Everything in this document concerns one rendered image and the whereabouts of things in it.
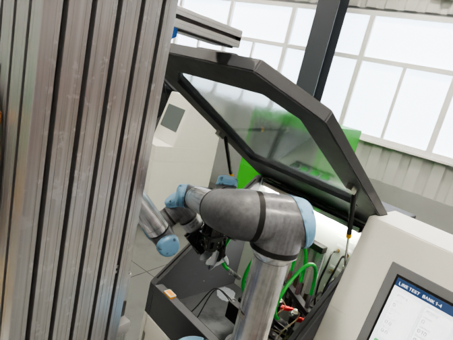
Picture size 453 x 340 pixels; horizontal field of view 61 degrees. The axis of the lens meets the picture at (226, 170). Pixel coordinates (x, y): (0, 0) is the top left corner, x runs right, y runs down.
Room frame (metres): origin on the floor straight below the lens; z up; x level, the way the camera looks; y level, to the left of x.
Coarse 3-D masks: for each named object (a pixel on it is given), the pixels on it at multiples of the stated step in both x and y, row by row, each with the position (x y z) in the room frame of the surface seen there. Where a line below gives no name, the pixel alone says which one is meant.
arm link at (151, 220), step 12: (144, 192) 1.13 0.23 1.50; (144, 204) 1.11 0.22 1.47; (144, 216) 1.11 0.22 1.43; (156, 216) 1.14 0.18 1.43; (144, 228) 1.13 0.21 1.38; (156, 228) 1.13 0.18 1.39; (168, 228) 1.16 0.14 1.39; (156, 240) 1.14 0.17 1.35; (168, 240) 1.13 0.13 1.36; (168, 252) 1.13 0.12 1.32
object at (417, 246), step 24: (384, 216) 1.34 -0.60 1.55; (408, 216) 1.42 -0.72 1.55; (360, 240) 1.28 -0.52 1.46; (384, 240) 1.24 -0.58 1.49; (408, 240) 1.20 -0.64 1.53; (432, 240) 1.19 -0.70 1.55; (360, 264) 1.25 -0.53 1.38; (384, 264) 1.20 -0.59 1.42; (408, 264) 1.16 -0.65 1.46; (432, 264) 1.12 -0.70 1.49; (336, 288) 1.26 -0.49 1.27; (360, 288) 1.21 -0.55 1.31; (336, 312) 1.22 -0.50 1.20; (360, 312) 1.17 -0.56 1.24; (336, 336) 1.18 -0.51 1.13
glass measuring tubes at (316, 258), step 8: (312, 248) 1.58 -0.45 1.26; (320, 248) 1.55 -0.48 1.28; (312, 256) 1.59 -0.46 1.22; (320, 256) 1.57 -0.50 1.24; (296, 264) 1.65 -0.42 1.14; (320, 264) 1.57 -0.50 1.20; (312, 272) 1.56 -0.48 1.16; (296, 280) 1.61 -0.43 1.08; (304, 280) 1.59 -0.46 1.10; (312, 280) 1.56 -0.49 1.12; (296, 288) 1.62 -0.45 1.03; (304, 288) 1.59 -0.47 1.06; (288, 296) 1.64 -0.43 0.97; (304, 296) 1.56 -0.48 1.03; (288, 304) 1.60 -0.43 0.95; (296, 304) 1.59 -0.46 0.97
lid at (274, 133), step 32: (192, 64) 1.16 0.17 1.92; (224, 64) 1.03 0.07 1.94; (256, 64) 0.96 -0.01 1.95; (192, 96) 1.47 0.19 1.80; (224, 96) 1.29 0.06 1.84; (256, 96) 1.12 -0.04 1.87; (288, 96) 0.95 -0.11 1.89; (224, 128) 1.62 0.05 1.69; (256, 128) 1.38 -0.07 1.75; (288, 128) 1.18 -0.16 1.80; (320, 128) 0.99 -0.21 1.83; (256, 160) 1.76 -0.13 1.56; (288, 160) 1.48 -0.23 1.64; (320, 160) 1.25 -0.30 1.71; (352, 160) 1.09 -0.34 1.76; (320, 192) 1.53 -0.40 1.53; (352, 192) 1.20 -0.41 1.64
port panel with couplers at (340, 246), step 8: (336, 240) 1.55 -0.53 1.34; (344, 240) 1.53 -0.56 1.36; (336, 248) 1.54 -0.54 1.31; (344, 248) 1.52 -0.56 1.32; (352, 248) 1.50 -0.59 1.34; (336, 256) 1.53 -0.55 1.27; (328, 264) 1.55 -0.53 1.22; (328, 272) 1.51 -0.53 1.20; (336, 272) 1.52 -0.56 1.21; (320, 288) 1.55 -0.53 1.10; (320, 296) 1.54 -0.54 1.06
